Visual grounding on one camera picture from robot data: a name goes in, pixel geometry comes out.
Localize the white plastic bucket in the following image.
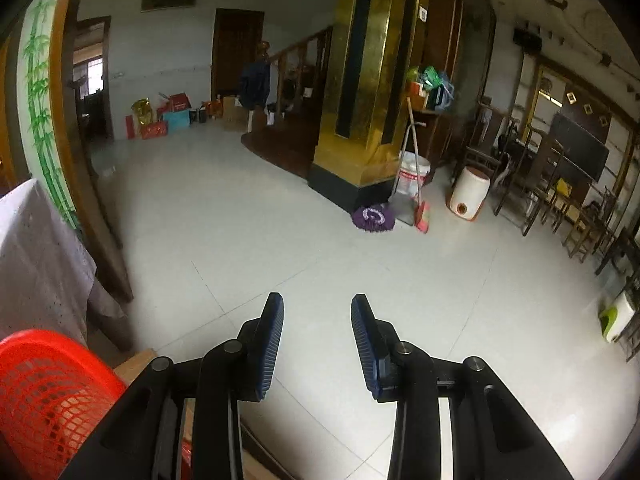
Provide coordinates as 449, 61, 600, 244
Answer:
396, 152, 431, 198

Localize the gold pillar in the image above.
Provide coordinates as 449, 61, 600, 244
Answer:
308, 0, 430, 212

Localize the brown cardboard box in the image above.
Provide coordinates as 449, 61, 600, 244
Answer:
113, 349, 157, 386

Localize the red plastic mesh basket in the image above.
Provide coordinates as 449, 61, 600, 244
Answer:
0, 330, 126, 479

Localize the purple mop head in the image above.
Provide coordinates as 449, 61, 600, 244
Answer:
350, 204, 395, 233

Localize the floral purple tablecloth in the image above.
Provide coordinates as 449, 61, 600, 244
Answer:
0, 179, 132, 351

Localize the broom with wooden handle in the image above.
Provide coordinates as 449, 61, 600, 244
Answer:
390, 98, 431, 234

